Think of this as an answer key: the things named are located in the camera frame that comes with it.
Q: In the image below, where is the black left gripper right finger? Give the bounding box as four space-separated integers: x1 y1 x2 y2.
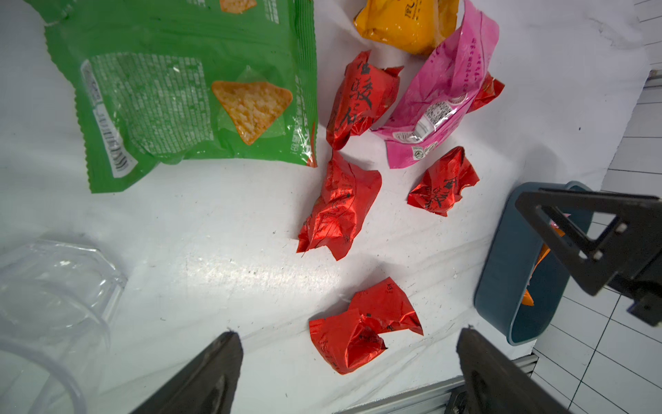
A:
456 328 568 414

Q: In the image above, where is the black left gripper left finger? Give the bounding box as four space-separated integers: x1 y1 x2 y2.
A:
133 331 243 414

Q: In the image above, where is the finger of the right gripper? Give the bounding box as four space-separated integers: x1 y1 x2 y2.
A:
515 188 661 297

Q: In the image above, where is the orange tea bag packet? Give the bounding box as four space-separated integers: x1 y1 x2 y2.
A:
522 223 565 307

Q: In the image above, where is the red tea bag bottom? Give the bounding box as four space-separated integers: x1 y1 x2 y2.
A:
309 278 424 375

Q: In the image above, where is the red tea bag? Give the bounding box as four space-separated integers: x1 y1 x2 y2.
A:
407 146 479 217
326 51 403 150
309 278 424 375
298 150 383 260
468 72 505 113

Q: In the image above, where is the yellow tea bag packet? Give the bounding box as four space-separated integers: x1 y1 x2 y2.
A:
353 0 460 56

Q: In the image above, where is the teal storage box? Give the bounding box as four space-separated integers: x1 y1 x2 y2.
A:
474 181 590 346

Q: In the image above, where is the clear plastic cup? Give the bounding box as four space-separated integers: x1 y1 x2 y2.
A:
1 240 128 413

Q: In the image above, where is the green chips snack bag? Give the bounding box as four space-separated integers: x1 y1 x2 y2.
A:
33 1 318 193

